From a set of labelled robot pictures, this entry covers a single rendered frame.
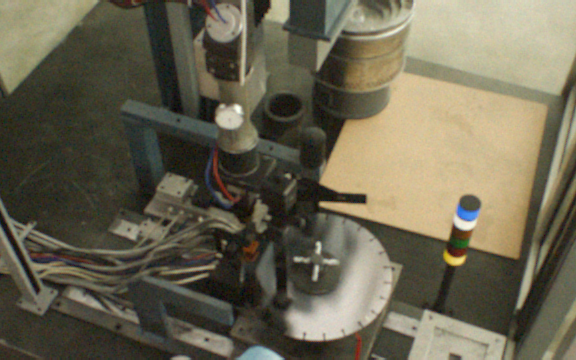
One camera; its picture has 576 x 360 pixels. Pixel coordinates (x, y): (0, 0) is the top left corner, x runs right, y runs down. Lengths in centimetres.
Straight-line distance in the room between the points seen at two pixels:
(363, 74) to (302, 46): 46
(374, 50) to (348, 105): 24
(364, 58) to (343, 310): 74
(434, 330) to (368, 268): 19
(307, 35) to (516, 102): 96
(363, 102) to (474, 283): 63
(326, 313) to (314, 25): 60
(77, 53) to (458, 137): 123
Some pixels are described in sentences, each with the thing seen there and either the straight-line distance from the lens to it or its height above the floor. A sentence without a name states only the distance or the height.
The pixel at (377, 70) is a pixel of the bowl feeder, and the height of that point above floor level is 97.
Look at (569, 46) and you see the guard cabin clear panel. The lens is 236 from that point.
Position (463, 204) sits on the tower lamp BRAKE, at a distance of 149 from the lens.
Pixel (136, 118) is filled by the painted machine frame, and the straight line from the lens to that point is 183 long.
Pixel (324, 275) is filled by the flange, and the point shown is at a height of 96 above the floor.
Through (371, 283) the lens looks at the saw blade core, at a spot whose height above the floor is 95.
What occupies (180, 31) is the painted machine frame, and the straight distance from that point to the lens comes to 195.
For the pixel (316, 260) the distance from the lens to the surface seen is 156.
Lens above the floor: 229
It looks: 52 degrees down
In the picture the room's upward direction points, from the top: 2 degrees clockwise
